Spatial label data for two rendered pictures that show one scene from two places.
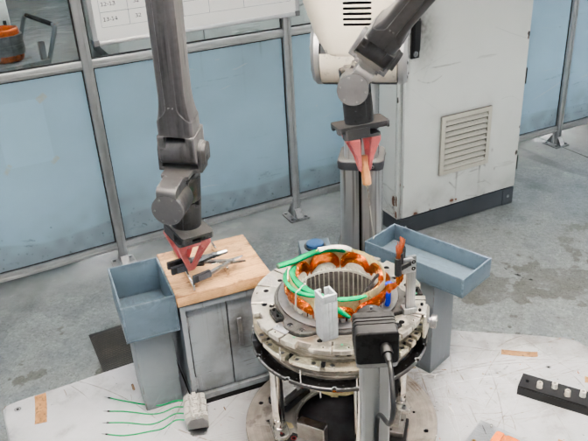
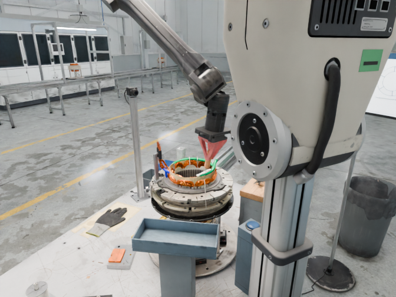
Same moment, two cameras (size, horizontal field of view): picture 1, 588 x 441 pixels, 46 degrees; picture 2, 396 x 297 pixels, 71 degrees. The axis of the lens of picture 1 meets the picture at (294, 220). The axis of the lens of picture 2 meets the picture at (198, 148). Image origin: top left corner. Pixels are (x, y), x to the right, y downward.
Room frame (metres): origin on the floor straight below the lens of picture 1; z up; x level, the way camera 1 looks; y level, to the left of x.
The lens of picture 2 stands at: (1.85, -0.64, 1.59)
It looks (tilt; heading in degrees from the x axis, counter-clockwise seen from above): 21 degrees down; 143
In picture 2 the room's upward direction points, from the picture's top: straight up
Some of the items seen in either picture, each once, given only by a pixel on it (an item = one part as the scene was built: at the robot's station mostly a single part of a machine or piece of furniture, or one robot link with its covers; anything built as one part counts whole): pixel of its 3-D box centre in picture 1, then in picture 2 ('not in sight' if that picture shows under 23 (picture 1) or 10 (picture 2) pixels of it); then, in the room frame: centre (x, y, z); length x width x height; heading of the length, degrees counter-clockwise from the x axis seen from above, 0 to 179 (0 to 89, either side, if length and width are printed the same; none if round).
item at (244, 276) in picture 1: (213, 268); (271, 188); (1.26, 0.18, 1.05); 0.20 x 0.19 x 0.02; 110
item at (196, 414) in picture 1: (196, 410); not in sight; (1.10, 0.23, 0.80); 0.10 x 0.05 x 0.04; 9
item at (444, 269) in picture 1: (423, 304); (178, 267); (1.26, -0.28, 0.92); 0.25 x 0.11 x 0.28; 45
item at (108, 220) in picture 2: not in sight; (109, 218); (0.68, -0.30, 0.79); 0.24 x 0.13 x 0.02; 115
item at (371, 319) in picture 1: (373, 331); (133, 92); (0.58, -0.08, 1.37); 0.06 x 0.04 x 0.04; 0
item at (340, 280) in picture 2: not in sight; (328, 272); (1.18, 1.09, 0.01); 0.34 x 0.34 x 0.02
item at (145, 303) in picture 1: (150, 337); not in sight; (1.20, 0.32, 0.92); 0.17 x 0.11 x 0.28; 20
